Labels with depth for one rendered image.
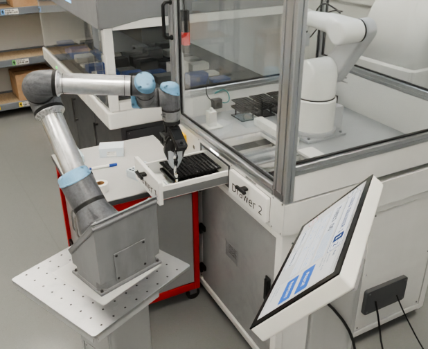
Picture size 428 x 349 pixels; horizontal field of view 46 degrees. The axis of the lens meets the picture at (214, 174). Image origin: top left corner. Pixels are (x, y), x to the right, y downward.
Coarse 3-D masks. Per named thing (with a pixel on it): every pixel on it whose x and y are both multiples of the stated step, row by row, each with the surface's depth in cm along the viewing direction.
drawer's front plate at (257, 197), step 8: (232, 176) 215; (240, 176) 210; (240, 184) 210; (248, 184) 204; (232, 192) 218; (248, 192) 205; (256, 192) 199; (240, 200) 213; (248, 200) 207; (256, 200) 200; (264, 200) 195; (256, 208) 202; (264, 208) 196; (264, 216) 198
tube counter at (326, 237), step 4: (332, 224) 143; (328, 228) 143; (332, 228) 140; (328, 232) 140; (332, 232) 137; (324, 236) 140; (328, 236) 137; (324, 240) 137; (328, 240) 134; (320, 244) 137; (324, 244) 134; (320, 248) 134; (324, 248) 132; (316, 252) 134; (320, 252) 132; (324, 252) 129; (316, 256) 131; (320, 256) 129; (312, 260) 131
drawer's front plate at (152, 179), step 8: (136, 160) 225; (136, 168) 228; (144, 168) 218; (136, 176) 231; (152, 176) 210; (144, 184) 223; (152, 184) 212; (160, 184) 206; (152, 192) 214; (160, 192) 207; (160, 200) 209
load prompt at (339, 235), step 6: (354, 198) 147; (348, 204) 146; (354, 204) 142; (348, 210) 142; (342, 216) 142; (348, 216) 137; (342, 222) 137; (348, 222) 133; (342, 228) 133; (336, 234) 133; (342, 234) 129; (336, 240) 129; (342, 240) 125; (330, 246) 129; (336, 246) 126
